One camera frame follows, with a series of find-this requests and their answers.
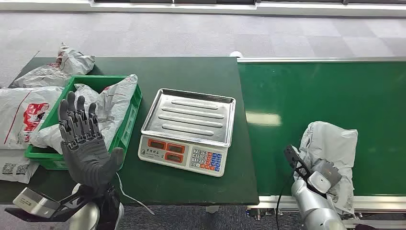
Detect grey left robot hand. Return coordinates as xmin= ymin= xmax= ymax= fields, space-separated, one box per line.
xmin=58 ymin=91 xmax=124 ymax=192

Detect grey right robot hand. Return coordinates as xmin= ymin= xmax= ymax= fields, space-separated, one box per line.
xmin=312 ymin=159 xmax=342 ymax=188

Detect green plastic crate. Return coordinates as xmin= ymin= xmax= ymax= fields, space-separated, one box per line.
xmin=24 ymin=75 xmax=143 ymax=171

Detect large grey printed courier bag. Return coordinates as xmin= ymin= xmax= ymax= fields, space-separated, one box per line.
xmin=29 ymin=74 xmax=138 ymax=155

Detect small crumpled grey courier bag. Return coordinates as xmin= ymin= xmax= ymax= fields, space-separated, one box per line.
xmin=74 ymin=83 xmax=102 ymax=105

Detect white courier bag QR codes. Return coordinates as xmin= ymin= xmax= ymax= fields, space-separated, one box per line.
xmin=0 ymin=149 xmax=40 ymax=185

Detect white electronic scale body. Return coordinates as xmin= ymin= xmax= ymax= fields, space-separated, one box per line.
xmin=138 ymin=135 xmax=229 ymax=177

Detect white courier bag red print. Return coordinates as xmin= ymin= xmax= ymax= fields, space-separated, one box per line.
xmin=0 ymin=86 xmax=65 ymax=150

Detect grey courier bag red lines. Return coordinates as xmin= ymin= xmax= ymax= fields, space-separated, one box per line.
xmin=12 ymin=43 xmax=96 ymax=89

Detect stainless steel scale tray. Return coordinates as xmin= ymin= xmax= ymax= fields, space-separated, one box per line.
xmin=141 ymin=88 xmax=237 ymax=148

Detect white window sill ledge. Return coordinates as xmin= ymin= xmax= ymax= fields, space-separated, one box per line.
xmin=0 ymin=0 xmax=406 ymax=17

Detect thin white strap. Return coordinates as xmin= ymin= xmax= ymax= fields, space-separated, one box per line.
xmin=115 ymin=172 xmax=156 ymax=216

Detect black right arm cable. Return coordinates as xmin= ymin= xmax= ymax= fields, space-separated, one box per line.
xmin=275 ymin=165 xmax=297 ymax=230

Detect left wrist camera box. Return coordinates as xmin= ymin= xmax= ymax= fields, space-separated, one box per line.
xmin=4 ymin=186 xmax=88 ymax=223

